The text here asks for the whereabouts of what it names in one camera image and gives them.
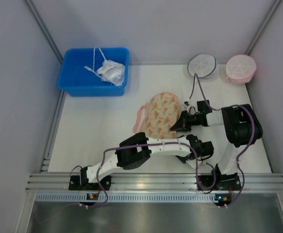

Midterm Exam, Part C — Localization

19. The white bra in bin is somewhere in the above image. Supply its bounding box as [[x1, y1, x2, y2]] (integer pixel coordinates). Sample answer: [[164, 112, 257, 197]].
[[84, 48, 125, 86]]

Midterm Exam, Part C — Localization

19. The pink floral laundry bag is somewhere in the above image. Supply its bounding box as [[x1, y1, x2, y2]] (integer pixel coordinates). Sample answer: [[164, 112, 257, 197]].
[[133, 92, 181, 139]]

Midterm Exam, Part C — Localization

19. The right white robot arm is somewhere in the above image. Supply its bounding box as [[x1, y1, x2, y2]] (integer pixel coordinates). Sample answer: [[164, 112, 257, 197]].
[[170, 100, 263, 181]]

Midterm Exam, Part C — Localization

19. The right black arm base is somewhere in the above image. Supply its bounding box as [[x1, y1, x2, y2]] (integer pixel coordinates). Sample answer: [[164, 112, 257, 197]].
[[199, 173, 241, 191]]

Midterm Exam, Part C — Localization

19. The pink-trimmed round mesh bag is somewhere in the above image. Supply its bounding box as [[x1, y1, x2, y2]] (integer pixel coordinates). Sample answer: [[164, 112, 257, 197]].
[[225, 54, 257, 84]]

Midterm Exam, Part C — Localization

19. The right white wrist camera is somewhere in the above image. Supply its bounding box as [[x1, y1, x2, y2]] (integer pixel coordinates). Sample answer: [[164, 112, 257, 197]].
[[183, 100, 192, 111]]

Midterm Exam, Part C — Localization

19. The aluminium mounting rail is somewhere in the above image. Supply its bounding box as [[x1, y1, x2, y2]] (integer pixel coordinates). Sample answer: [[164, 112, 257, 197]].
[[26, 173, 283, 193]]

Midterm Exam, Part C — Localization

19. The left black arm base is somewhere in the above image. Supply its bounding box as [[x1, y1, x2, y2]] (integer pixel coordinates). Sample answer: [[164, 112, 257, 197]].
[[68, 172, 112, 193]]

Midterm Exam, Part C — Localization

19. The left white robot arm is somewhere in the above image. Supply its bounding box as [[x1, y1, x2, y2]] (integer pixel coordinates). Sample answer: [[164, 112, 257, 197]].
[[80, 133, 214, 185]]

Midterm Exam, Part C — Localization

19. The slotted grey cable duct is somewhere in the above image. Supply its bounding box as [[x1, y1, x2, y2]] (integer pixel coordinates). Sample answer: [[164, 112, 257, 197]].
[[34, 192, 232, 203]]

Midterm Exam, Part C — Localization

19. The blue-trimmed round mesh bag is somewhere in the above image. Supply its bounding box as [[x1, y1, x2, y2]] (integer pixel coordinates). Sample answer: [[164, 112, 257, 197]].
[[187, 54, 219, 81]]

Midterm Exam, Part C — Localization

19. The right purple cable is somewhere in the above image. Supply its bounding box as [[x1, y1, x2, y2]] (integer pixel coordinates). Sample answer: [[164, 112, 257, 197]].
[[188, 73, 256, 207]]

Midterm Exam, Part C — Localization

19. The blue plastic bin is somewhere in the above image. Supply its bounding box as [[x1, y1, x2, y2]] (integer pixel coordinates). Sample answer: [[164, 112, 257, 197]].
[[57, 48, 130, 97]]

